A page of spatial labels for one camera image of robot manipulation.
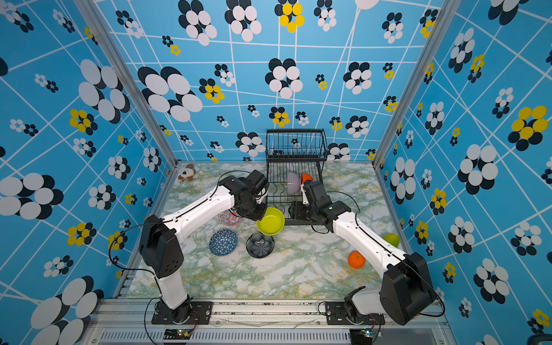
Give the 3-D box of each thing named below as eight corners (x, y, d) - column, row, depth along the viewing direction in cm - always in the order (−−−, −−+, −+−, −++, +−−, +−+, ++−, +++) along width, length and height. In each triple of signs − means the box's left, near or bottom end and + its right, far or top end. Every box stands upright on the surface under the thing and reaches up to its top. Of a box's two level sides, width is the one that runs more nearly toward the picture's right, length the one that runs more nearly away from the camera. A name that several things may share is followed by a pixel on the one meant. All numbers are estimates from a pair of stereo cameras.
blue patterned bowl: (210, 256, 89) (207, 251, 85) (215, 234, 95) (212, 228, 91) (236, 256, 89) (234, 251, 85) (239, 233, 95) (237, 228, 91)
